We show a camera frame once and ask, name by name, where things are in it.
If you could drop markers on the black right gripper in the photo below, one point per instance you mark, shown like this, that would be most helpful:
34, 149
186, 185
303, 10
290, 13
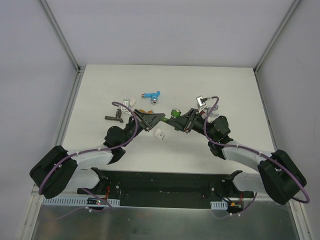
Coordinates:
191, 120

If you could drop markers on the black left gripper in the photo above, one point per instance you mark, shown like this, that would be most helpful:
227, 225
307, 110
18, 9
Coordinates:
142, 120

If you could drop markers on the green faucet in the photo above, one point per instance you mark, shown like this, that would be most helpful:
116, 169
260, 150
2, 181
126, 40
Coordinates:
175, 113

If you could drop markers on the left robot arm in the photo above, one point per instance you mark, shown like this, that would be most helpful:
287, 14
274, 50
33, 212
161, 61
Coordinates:
57, 169

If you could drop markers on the second white elbow fitting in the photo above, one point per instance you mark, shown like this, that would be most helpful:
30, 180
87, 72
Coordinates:
132, 101

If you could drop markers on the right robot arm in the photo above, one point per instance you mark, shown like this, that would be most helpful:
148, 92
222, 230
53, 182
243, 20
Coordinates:
276, 174

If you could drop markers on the yellow faucet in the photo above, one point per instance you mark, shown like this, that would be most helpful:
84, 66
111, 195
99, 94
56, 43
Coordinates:
146, 112

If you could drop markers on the blue faucet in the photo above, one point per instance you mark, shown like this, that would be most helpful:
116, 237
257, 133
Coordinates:
153, 97

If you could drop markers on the dark grey faucet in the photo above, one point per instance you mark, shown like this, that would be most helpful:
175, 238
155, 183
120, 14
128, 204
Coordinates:
117, 117

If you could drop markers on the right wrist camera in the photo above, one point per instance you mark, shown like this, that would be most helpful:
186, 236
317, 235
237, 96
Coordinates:
201, 101

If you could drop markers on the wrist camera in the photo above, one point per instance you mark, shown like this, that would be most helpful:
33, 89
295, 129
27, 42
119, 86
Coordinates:
126, 102
201, 101

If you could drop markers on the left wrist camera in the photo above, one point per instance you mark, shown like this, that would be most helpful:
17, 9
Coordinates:
126, 102

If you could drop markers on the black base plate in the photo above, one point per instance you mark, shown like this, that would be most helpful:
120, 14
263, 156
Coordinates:
166, 190

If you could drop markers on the aluminium frame post left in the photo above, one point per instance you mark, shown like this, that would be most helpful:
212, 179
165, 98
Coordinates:
59, 34

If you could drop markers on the aluminium frame post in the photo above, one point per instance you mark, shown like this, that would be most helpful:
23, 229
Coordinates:
277, 34
59, 34

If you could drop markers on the white cable duct right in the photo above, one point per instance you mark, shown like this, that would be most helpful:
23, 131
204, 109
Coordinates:
219, 205

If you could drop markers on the white cable duct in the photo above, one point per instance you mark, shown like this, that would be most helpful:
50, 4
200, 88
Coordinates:
219, 205
74, 201

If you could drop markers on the white cable duct left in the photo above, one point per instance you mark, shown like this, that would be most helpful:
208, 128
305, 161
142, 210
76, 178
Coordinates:
74, 201

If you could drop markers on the aluminium frame post right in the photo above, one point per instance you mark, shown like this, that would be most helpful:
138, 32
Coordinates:
277, 34

